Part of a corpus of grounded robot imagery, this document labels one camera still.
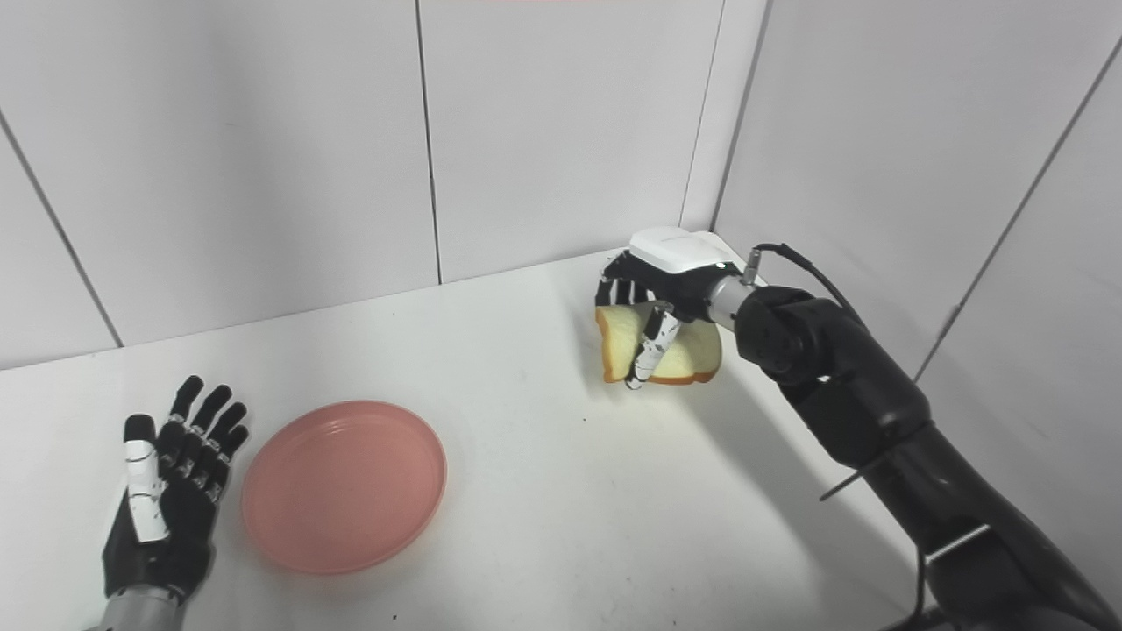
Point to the pink round plate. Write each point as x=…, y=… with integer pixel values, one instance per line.
x=344, y=486

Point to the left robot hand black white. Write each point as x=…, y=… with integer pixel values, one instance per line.
x=166, y=517

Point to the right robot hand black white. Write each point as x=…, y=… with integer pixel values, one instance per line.
x=671, y=285

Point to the slice of white bread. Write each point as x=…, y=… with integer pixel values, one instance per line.
x=688, y=350

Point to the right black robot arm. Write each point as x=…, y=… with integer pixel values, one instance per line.
x=894, y=447

